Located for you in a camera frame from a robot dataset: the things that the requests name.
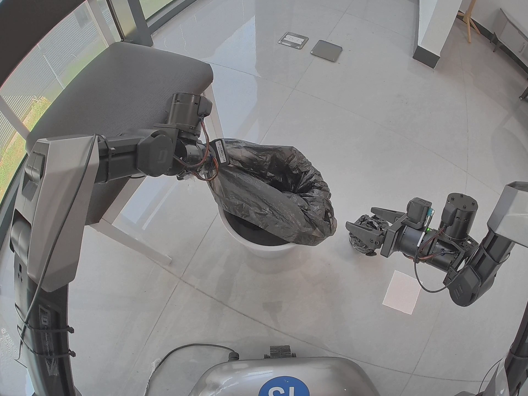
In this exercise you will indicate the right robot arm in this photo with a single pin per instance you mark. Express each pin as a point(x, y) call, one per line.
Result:
point(458, 217)

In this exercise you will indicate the white trash bin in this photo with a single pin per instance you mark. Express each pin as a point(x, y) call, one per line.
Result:
point(264, 253)

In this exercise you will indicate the brown backed white chair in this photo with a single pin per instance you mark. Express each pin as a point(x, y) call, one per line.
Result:
point(123, 81)

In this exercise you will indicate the window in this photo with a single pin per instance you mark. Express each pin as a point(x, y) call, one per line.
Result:
point(128, 6)

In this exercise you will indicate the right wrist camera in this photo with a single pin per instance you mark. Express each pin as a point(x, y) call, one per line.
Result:
point(418, 213)

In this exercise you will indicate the low grey bench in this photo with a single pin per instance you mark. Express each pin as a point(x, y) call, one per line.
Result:
point(513, 27)

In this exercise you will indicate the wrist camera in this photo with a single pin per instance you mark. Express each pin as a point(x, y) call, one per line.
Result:
point(418, 213)
point(220, 151)

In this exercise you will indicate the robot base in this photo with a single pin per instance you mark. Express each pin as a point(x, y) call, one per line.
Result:
point(288, 376)

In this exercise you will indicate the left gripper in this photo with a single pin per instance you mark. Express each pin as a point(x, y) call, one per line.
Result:
point(194, 155)

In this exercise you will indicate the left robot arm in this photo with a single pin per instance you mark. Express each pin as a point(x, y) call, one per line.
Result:
point(62, 188)

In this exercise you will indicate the black plastic bag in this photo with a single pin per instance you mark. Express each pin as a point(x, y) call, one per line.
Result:
point(264, 188)

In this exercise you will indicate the black plastic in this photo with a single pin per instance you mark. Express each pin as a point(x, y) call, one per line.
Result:
point(363, 244)

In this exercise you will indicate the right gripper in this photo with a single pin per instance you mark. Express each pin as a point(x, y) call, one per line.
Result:
point(406, 241)

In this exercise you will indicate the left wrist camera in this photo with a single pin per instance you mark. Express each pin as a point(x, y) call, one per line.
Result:
point(220, 151)

